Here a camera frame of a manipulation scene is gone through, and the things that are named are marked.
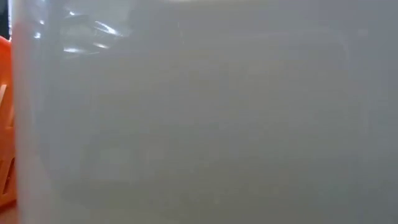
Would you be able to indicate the orange plastic basket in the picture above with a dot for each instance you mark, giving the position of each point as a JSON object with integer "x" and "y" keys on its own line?
{"x": 6, "y": 140}

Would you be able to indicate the translucent white plastic bin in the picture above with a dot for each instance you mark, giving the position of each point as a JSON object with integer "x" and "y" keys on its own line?
{"x": 217, "y": 124}

